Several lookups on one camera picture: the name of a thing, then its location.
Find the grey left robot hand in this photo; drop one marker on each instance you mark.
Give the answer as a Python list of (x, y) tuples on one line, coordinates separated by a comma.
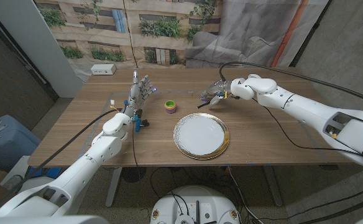
[(135, 95)]

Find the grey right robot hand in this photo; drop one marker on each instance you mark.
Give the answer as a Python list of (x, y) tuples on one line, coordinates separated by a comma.
[(220, 88)]

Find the black makeup brush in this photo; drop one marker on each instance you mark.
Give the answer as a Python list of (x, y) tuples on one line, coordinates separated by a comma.
[(202, 105)]

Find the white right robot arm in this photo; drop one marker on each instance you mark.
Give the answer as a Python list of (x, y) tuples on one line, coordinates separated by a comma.
[(309, 109)]

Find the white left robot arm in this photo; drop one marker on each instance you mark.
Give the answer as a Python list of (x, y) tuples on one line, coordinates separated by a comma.
[(76, 174)]

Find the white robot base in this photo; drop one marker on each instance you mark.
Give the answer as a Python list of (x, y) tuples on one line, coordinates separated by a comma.
[(212, 199)]

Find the stacked colourful toy cups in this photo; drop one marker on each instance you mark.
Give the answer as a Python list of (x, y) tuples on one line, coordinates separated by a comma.
[(170, 107)]

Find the white plate with gold rim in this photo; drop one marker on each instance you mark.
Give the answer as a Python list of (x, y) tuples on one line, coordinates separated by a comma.
[(200, 135)]

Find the white power strip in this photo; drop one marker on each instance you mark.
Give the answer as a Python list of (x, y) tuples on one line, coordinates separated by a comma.
[(103, 69)]

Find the printed fabric backdrop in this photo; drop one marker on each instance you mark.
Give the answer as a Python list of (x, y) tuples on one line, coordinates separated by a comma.
[(169, 46)]

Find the black round floor disc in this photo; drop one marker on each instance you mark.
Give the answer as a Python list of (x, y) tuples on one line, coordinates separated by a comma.
[(134, 175)]

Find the white table leg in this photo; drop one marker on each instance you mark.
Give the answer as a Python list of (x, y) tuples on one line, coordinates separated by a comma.
[(274, 189), (113, 189)]

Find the blue storage bin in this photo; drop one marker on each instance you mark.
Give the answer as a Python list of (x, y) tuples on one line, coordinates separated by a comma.
[(10, 146)]

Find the white floor box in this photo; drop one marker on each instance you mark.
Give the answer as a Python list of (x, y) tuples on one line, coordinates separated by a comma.
[(18, 168)]

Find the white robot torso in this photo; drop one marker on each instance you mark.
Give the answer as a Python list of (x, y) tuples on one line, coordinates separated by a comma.
[(44, 221)]

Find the blue black left wrist camera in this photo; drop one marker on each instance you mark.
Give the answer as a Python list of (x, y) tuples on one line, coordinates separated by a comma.
[(137, 124)]

